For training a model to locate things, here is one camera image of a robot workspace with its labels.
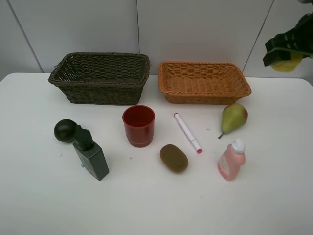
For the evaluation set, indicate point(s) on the white pink-tipped marker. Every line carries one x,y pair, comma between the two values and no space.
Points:
188,133

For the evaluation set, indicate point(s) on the dark round fruit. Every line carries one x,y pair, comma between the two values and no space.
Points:
64,130

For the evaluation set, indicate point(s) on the dark brown wicker basket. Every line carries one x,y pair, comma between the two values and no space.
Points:
102,78

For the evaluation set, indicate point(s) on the red plastic cup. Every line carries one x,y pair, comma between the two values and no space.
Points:
139,123

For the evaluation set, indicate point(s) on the orange wicker basket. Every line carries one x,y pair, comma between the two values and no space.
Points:
202,83

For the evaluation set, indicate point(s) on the green pear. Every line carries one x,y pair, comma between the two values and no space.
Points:
234,116

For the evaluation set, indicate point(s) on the brown kiwi fruit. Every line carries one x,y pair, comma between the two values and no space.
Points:
174,158

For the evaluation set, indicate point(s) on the dark pump bottle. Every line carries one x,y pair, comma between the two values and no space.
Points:
90,153

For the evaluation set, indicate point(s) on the yellow lemon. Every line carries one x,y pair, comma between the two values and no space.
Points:
289,65

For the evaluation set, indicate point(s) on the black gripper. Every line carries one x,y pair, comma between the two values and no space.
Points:
299,41

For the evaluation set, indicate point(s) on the pink lotion bottle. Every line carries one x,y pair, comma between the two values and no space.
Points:
232,159

